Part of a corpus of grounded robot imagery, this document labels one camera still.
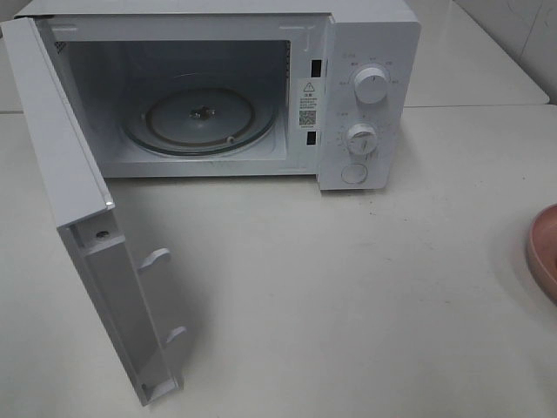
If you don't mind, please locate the white microwave oven body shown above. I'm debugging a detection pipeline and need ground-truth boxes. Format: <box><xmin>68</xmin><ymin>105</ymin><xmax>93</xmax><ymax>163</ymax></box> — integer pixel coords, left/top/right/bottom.
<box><xmin>9</xmin><ymin>1</ymin><xmax>421</xmax><ymax>191</ymax></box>

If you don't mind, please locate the round white door button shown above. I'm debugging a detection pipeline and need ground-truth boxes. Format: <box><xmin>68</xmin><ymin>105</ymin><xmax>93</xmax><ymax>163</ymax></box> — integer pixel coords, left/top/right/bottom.
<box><xmin>341</xmin><ymin>164</ymin><xmax>368</xmax><ymax>185</ymax></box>

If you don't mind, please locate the pink round plate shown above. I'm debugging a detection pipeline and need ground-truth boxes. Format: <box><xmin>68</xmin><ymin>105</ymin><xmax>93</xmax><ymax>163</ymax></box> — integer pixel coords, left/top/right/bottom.
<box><xmin>527</xmin><ymin>205</ymin><xmax>556</xmax><ymax>303</ymax></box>

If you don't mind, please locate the white timer knob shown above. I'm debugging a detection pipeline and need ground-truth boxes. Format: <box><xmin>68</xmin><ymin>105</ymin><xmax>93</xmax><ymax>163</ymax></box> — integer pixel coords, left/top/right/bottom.
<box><xmin>346</xmin><ymin>124</ymin><xmax>379</xmax><ymax>156</ymax></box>

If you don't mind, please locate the upper white power knob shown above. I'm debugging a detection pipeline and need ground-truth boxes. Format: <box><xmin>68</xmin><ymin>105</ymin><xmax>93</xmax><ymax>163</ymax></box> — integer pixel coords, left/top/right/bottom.
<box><xmin>353</xmin><ymin>64</ymin><xmax>390</xmax><ymax>105</ymax></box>

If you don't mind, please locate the glass microwave turntable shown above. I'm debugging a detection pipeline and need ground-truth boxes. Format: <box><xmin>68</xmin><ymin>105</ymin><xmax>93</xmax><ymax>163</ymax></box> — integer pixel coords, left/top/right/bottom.
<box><xmin>123</xmin><ymin>87</ymin><xmax>278</xmax><ymax>157</ymax></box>

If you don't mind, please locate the white warning label sticker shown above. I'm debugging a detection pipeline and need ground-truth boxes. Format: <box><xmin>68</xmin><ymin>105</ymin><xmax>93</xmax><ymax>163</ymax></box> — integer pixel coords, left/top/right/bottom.
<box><xmin>296</xmin><ymin>78</ymin><xmax>324</xmax><ymax>130</ymax></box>

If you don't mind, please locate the white microwave door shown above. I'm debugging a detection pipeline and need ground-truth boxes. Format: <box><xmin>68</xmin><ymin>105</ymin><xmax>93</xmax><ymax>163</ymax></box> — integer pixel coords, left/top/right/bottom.
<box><xmin>2</xmin><ymin>17</ymin><xmax>184</xmax><ymax>405</ymax></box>

